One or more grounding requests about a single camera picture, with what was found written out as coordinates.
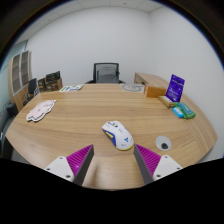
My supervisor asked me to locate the green flat box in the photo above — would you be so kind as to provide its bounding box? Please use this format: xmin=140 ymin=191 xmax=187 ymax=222
xmin=175 ymin=102 xmax=197 ymax=119

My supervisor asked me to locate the pink animal-shaped mouse pad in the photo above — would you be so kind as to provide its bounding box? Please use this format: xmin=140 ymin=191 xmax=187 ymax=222
xmin=26 ymin=99 xmax=57 ymax=123

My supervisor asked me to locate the grey mesh office chair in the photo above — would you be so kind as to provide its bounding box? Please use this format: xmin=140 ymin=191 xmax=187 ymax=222
xmin=85 ymin=62 xmax=126 ymax=85

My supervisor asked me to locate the small dark printed box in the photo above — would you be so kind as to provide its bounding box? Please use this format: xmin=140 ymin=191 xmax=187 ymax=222
xmin=45 ymin=70 xmax=62 ymax=83

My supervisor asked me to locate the purple upright package card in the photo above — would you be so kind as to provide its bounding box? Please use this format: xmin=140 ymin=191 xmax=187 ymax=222
xmin=165 ymin=73 xmax=186 ymax=103

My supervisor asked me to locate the wide dark cardboard box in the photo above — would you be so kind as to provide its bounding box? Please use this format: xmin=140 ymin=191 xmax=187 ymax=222
xmin=44 ymin=78 xmax=64 ymax=93

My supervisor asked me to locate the tall dark cardboard box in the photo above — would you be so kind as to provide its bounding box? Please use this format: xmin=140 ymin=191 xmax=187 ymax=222
xmin=37 ymin=77 xmax=47 ymax=91

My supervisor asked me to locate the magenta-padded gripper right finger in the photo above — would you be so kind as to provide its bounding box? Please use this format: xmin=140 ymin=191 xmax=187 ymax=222
xmin=133 ymin=143 xmax=184 ymax=186

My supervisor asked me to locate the white green paper leaflet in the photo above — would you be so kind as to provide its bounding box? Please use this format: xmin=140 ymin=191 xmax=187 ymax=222
xmin=59 ymin=84 xmax=85 ymax=93

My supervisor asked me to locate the wooden shelf unit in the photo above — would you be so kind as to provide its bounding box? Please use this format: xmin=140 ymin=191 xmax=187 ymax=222
xmin=8 ymin=49 xmax=33 ymax=111

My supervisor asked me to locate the black visitor chair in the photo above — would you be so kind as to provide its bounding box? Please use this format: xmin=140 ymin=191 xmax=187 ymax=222
xmin=23 ymin=77 xmax=40 ymax=102

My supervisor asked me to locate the wooden side desk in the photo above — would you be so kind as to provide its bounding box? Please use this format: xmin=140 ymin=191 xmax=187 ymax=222
xmin=133 ymin=72 xmax=169 ymax=88

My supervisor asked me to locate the round grey cable grommet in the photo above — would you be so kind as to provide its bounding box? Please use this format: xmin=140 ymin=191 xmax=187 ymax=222
xmin=155 ymin=135 xmax=172 ymax=151

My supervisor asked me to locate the yellowish flat box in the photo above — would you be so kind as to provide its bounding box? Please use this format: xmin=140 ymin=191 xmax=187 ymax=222
xmin=157 ymin=95 xmax=177 ymax=109

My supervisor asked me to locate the light blue small box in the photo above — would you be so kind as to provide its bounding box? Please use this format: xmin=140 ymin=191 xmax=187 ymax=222
xmin=171 ymin=106 xmax=185 ymax=119

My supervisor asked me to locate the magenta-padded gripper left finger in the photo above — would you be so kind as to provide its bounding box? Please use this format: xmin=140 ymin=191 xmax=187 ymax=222
xmin=44 ymin=143 xmax=95 ymax=187

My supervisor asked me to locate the white blue yellow computer mouse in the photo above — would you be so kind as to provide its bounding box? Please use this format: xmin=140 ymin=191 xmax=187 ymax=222
xmin=101 ymin=120 xmax=135 ymax=152

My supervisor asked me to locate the black sofa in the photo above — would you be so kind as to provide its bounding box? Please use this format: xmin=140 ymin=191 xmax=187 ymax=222
xmin=0 ymin=103 xmax=20 ymax=158

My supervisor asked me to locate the orange-brown cardboard box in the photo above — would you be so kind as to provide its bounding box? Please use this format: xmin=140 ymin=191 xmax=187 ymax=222
xmin=144 ymin=84 xmax=167 ymax=99

